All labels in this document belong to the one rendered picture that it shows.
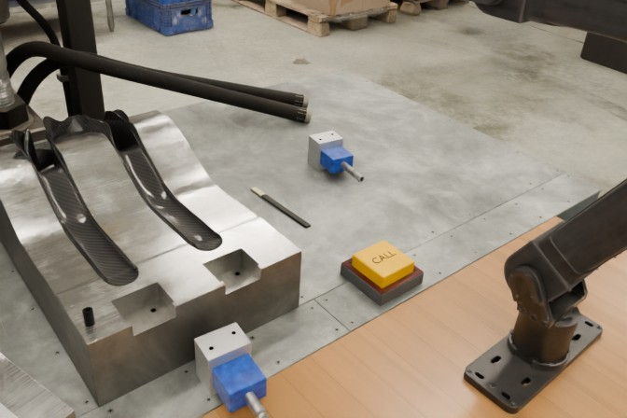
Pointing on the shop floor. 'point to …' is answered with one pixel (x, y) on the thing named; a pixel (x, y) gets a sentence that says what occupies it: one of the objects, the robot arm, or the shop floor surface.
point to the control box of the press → (67, 17)
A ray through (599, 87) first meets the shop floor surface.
